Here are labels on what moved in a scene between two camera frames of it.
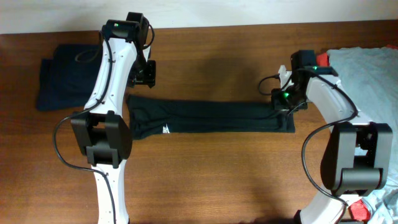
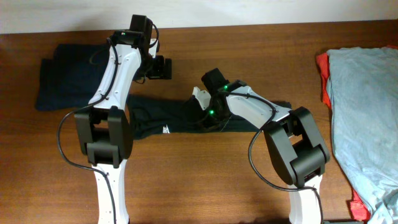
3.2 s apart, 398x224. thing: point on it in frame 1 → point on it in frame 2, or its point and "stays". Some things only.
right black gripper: x=278 y=104 → x=206 y=124
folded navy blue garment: x=67 y=79 stays
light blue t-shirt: x=369 y=76 stays
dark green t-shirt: x=155 y=116 stays
